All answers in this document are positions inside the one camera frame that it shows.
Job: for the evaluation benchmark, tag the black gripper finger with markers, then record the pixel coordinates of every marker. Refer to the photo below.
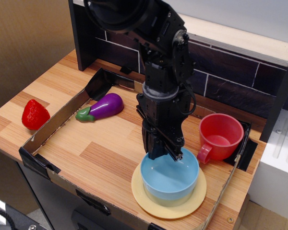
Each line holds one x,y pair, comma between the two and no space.
156,147
149,134

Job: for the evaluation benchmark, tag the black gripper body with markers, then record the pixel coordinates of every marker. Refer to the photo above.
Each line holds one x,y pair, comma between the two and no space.
167,118

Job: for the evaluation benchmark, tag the light blue bowl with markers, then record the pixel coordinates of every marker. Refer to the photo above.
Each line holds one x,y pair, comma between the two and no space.
167,179

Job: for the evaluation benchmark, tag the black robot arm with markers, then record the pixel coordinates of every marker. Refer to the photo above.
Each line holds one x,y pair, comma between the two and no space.
166,99

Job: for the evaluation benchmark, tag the yellow plate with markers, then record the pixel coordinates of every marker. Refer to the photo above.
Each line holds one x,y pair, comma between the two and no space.
168,209

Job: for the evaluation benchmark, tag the purple toy eggplant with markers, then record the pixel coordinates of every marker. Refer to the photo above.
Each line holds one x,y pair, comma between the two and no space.
111,104

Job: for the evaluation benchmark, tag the red plastic cup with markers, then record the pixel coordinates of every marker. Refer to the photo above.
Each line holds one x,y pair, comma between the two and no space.
220,135

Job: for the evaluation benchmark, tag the wooden shelf with dark posts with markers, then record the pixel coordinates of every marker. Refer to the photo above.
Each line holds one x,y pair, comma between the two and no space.
234,69

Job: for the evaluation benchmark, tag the cardboard tray border with tape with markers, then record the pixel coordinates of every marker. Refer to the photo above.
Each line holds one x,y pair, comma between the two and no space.
82,173

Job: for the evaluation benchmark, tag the red toy strawberry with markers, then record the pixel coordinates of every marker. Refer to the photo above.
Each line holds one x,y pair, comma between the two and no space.
35,115

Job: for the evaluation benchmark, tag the white side unit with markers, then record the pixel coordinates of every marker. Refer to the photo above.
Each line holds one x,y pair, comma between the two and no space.
269,187

